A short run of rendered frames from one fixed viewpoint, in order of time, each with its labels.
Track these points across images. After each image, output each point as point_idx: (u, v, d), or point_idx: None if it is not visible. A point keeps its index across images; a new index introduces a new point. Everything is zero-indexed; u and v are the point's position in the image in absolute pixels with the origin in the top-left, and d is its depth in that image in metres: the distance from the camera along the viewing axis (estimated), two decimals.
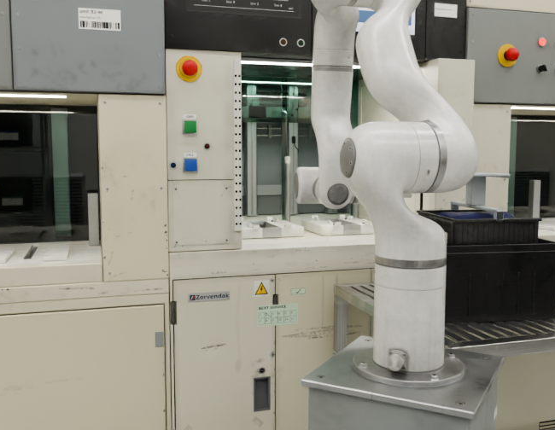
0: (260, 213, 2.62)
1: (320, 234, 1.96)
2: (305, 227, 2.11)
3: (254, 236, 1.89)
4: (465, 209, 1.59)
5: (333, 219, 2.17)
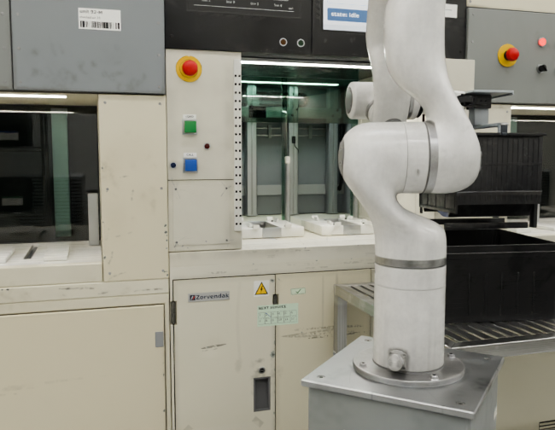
0: (260, 213, 2.62)
1: (320, 234, 1.96)
2: (305, 227, 2.11)
3: (254, 236, 1.89)
4: None
5: (333, 219, 2.17)
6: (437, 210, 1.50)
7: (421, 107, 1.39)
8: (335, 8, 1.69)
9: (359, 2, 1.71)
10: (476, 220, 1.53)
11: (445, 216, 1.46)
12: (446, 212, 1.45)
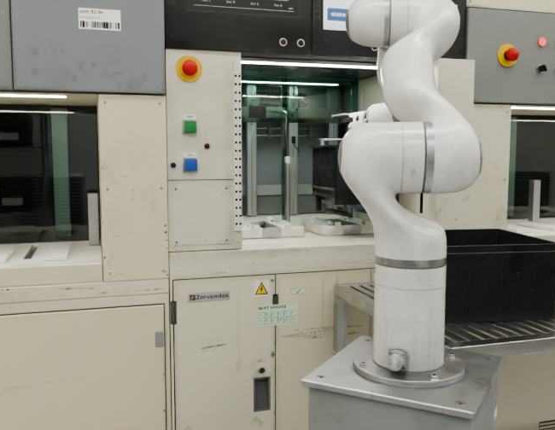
0: (260, 213, 2.62)
1: (320, 234, 1.96)
2: (305, 227, 2.11)
3: (254, 236, 1.89)
4: (316, 146, 1.94)
5: (333, 219, 2.17)
6: (350, 205, 1.88)
7: None
8: (335, 8, 1.69)
9: None
10: (333, 211, 1.98)
11: (363, 208, 1.89)
12: None
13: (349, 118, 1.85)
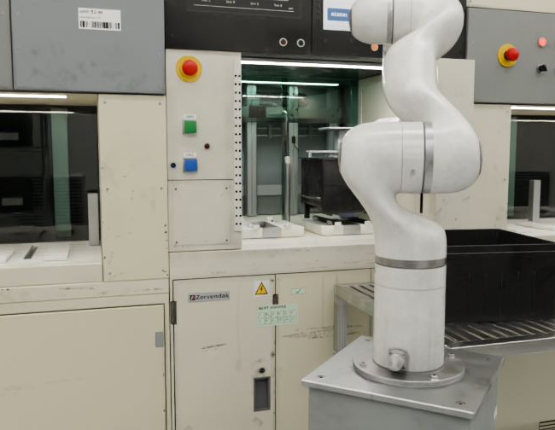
0: (260, 213, 2.62)
1: (320, 234, 1.96)
2: (305, 227, 2.11)
3: (254, 236, 1.89)
4: (304, 157, 2.05)
5: (333, 219, 2.17)
6: (336, 213, 1.99)
7: None
8: (335, 8, 1.69)
9: None
10: (321, 218, 2.09)
11: (348, 217, 2.00)
12: (350, 213, 2.00)
13: None
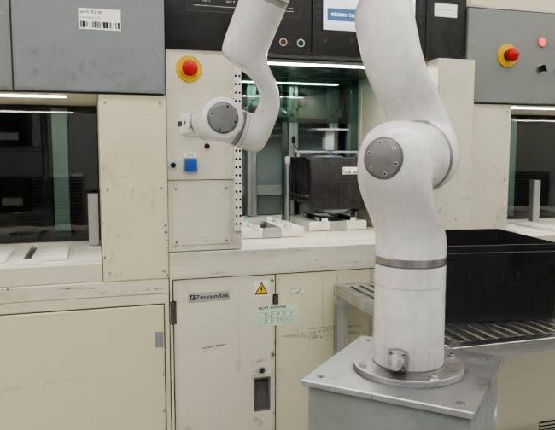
0: (260, 213, 2.62)
1: (308, 229, 2.08)
2: (294, 223, 2.22)
3: (254, 236, 1.89)
4: (293, 157, 2.17)
5: (321, 216, 2.28)
6: (324, 210, 2.10)
7: None
8: (335, 8, 1.69)
9: None
10: (309, 215, 2.20)
11: (335, 213, 2.11)
12: (336, 210, 2.12)
13: (182, 121, 1.41)
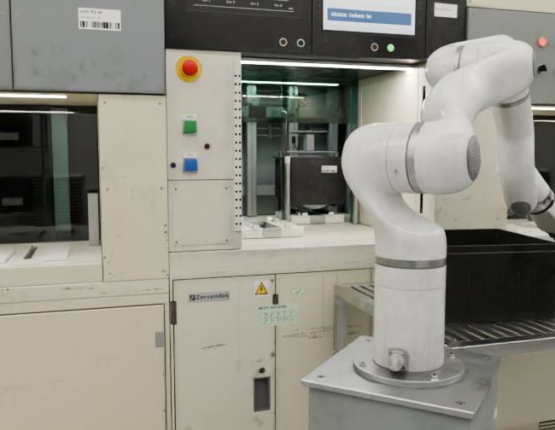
0: (260, 213, 2.62)
1: (289, 223, 2.27)
2: (278, 217, 2.41)
3: (254, 236, 1.89)
4: (277, 156, 2.36)
5: (303, 211, 2.47)
6: (304, 206, 2.29)
7: None
8: (335, 8, 1.69)
9: (359, 2, 1.71)
10: (292, 210, 2.39)
11: (314, 208, 2.31)
12: (316, 206, 2.31)
13: None
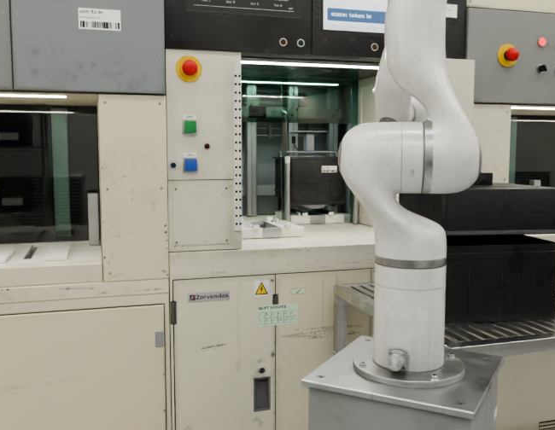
0: (260, 213, 2.62)
1: (289, 223, 2.27)
2: (278, 217, 2.41)
3: (254, 236, 1.89)
4: (277, 156, 2.36)
5: (303, 211, 2.47)
6: (304, 206, 2.29)
7: None
8: (335, 8, 1.69)
9: (359, 2, 1.71)
10: (292, 210, 2.39)
11: (314, 208, 2.31)
12: (316, 206, 2.31)
13: None
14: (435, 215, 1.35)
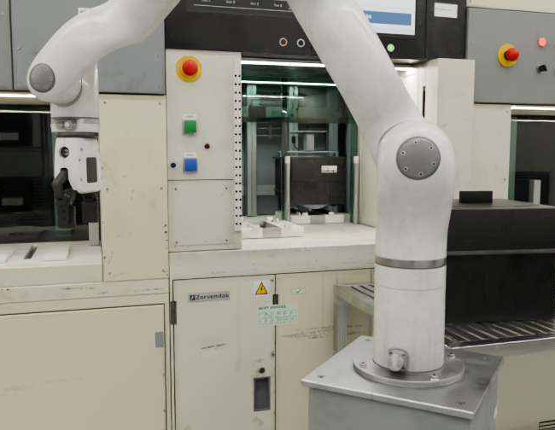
0: (260, 213, 2.62)
1: (289, 223, 2.27)
2: (278, 217, 2.41)
3: (254, 236, 1.89)
4: (277, 156, 2.36)
5: (303, 211, 2.47)
6: (304, 206, 2.29)
7: None
8: None
9: (359, 2, 1.71)
10: (292, 210, 2.39)
11: (314, 208, 2.31)
12: (316, 206, 2.31)
13: (58, 173, 1.06)
14: None
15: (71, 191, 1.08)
